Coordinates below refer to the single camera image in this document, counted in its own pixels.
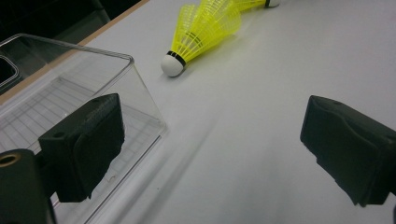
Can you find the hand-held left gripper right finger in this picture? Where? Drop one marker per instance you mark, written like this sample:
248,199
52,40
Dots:
355,152

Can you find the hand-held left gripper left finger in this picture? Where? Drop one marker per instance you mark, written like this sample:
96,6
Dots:
84,146

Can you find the clear plastic container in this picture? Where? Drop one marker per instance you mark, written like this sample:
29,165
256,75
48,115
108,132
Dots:
62,81

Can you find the yellow shuttlecock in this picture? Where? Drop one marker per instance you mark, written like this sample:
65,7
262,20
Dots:
199,37
249,3

